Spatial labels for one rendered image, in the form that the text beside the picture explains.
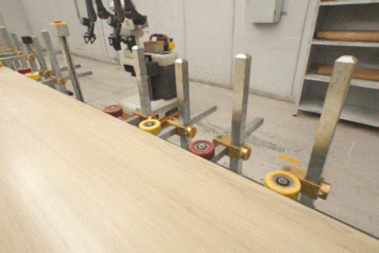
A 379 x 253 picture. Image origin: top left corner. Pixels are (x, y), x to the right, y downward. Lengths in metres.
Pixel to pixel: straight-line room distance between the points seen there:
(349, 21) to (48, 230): 3.20
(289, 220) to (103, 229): 0.37
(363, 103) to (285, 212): 2.94
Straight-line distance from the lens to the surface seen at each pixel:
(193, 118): 1.03
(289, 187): 0.60
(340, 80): 0.62
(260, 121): 1.02
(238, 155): 0.81
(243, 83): 0.70
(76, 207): 0.60
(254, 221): 0.52
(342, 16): 3.29
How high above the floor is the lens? 1.29
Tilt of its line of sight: 28 degrees down
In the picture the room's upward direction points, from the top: 2 degrees counter-clockwise
